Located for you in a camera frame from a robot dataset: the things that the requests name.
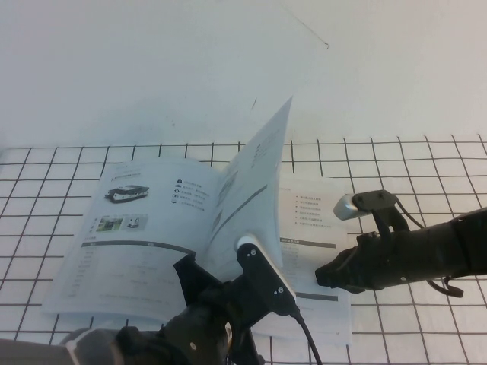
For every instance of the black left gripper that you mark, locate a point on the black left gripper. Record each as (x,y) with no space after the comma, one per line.
(205,327)

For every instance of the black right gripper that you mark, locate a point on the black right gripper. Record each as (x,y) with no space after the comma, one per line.
(395,262)

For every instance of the white manual booklet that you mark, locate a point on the white manual booklet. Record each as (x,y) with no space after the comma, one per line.
(133,235)

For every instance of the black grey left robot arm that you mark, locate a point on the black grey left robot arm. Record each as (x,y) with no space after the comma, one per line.
(95,348)

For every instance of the white black-grid tablecloth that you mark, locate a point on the white black-grid tablecloth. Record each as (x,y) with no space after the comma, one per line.
(418,334)

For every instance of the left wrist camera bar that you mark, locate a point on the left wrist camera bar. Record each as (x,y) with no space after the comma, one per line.
(245,239)

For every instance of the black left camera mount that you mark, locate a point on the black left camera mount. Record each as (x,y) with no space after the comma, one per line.
(262,281)

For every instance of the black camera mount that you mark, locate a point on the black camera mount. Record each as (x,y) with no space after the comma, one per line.
(374,199)
(262,281)

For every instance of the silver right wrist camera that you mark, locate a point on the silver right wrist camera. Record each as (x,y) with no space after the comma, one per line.
(344,207)

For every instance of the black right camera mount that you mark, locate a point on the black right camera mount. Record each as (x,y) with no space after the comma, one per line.
(374,199)

